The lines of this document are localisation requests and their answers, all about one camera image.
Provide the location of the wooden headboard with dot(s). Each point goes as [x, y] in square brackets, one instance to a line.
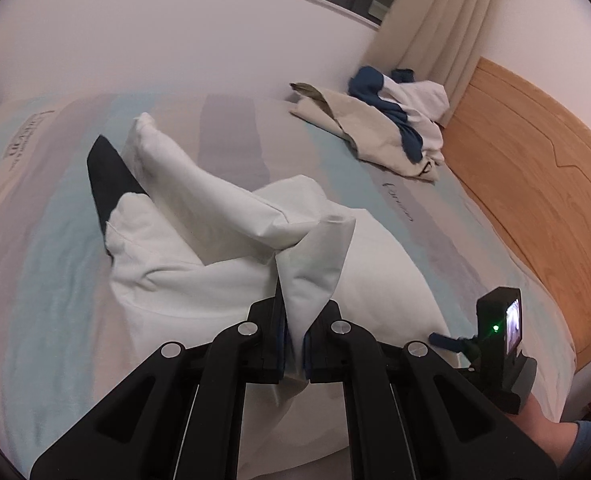
[526, 161]

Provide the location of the striped pastel bed sheet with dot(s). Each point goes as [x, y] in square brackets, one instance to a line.
[63, 339]

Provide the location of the blue and white garment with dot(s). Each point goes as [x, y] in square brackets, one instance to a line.
[415, 107]

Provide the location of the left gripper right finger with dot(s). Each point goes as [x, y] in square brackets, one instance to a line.
[414, 416]

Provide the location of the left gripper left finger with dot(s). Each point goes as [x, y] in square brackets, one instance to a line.
[178, 414]

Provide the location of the black and white jacket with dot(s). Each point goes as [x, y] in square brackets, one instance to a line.
[191, 253]

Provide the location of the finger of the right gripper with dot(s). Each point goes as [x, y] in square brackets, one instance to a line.
[455, 345]

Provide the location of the beige garment on bed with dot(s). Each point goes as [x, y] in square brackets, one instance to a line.
[372, 135]

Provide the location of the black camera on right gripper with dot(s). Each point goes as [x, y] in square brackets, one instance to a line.
[499, 316]

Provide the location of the person's right hand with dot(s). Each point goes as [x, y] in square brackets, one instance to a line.
[555, 438]

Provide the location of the beige curtain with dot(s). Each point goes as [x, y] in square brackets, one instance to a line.
[439, 40]

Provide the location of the right forearm blue sleeve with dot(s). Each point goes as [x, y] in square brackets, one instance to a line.
[580, 448]

